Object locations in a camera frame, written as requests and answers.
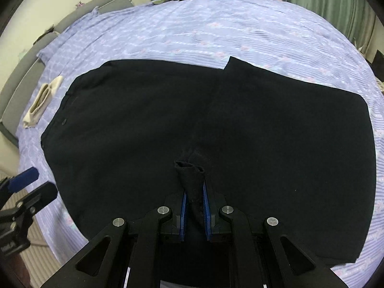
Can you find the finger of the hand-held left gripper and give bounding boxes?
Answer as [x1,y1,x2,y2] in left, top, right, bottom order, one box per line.
[0,182,58,218]
[0,167,40,196]

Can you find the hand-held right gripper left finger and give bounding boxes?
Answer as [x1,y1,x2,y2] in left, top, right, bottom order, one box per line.
[40,190,188,288]

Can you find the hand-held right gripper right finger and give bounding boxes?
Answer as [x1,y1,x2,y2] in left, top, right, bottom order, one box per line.
[202,185,346,288]

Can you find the black pants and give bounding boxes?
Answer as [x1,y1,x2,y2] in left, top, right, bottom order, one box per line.
[40,56,377,282]

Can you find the person's left forearm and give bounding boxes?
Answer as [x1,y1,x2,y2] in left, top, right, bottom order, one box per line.
[0,253,33,285]

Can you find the white ribbed panel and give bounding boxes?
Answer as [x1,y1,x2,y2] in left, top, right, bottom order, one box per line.
[16,216,88,288]

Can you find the beige folded cloth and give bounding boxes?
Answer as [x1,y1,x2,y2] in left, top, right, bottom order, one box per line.
[22,76,64,129]

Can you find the purple striped pillow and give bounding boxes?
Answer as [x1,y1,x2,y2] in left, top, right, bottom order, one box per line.
[37,6,100,64]

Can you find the purple striped bedspread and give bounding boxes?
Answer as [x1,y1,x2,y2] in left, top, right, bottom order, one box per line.
[16,0,384,276]

